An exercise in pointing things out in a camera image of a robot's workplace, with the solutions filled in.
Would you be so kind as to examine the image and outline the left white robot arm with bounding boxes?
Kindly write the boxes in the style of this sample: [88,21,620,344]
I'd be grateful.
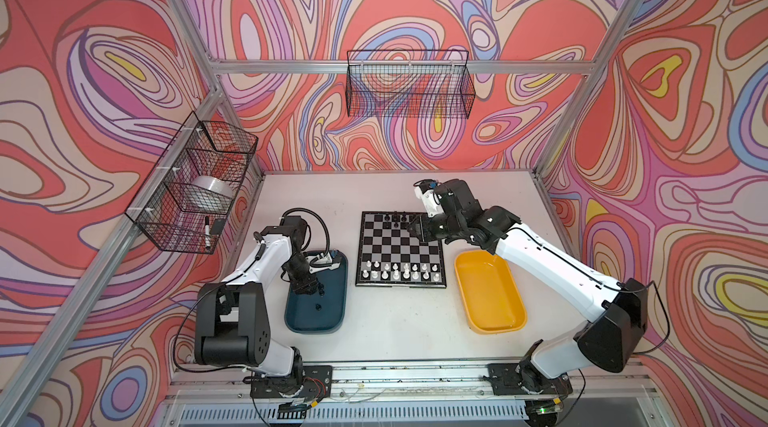
[194,207,324,383]

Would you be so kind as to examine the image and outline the yellow plastic tray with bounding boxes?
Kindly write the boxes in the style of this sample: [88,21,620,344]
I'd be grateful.
[454,250,527,335]

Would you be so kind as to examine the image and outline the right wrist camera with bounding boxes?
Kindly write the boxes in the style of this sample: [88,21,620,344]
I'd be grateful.
[414,179,444,217]

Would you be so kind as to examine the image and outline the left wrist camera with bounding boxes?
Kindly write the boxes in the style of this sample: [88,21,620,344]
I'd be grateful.
[307,252,341,273]

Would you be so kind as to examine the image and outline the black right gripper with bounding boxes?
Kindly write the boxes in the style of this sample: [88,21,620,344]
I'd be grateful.
[405,212,464,243]

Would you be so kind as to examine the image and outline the black wire basket back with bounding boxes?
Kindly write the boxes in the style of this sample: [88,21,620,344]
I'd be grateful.
[345,47,476,119]

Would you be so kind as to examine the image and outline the silver tape roll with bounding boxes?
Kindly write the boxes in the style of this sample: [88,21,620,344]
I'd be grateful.
[192,175,234,198]

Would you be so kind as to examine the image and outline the black white chess board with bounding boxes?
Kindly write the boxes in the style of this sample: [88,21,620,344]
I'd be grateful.
[355,211,447,289]

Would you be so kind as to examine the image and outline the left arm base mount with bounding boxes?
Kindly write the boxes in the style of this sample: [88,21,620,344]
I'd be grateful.
[243,364,333,401]

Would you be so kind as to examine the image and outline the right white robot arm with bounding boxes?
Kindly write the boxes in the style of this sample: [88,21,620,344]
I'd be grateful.
[408,179,648,394]

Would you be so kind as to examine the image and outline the teal plastic tray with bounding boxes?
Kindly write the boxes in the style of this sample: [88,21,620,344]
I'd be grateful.
[284,249,348,334]

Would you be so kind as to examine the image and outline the black wire basket left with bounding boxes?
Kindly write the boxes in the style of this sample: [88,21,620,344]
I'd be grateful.
[125,113,258,254]

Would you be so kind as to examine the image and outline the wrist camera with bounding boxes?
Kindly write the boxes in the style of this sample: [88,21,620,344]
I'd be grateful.
[414,179,444,217]
[307,252,341,273]

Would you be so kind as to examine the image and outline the black wire basket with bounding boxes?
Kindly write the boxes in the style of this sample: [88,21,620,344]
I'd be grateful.
[345,47,476,119]
[125,113,258,254]

